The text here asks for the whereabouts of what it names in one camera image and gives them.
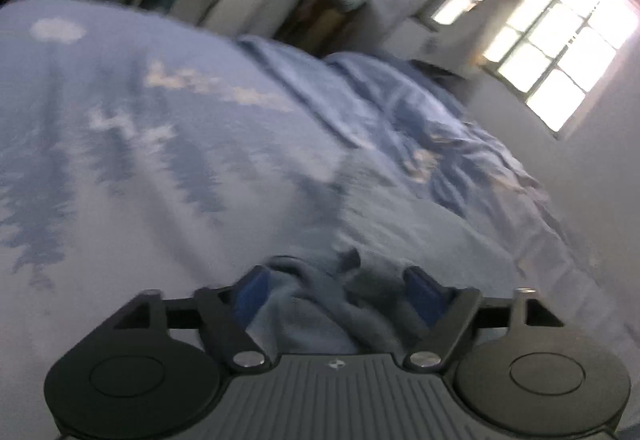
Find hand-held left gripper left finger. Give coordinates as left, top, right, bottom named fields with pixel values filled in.
left=112, top=265, right=274, bottom=369

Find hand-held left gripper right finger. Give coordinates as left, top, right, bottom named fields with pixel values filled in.
left=402, top=265, right=567, bottom=369

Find blue-grey drawstring pants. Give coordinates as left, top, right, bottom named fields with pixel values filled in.
left=245, top=152, right=521, bottom=357

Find crumpled blue quilt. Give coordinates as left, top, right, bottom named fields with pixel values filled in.
left=237, top=35, right=601, bottom=282

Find bed with blue sheet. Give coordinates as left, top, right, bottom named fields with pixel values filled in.
left=0, top=0, right=626, bottom=362

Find window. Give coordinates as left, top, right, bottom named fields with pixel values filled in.
left=420, top=0, right=640, bottom=142

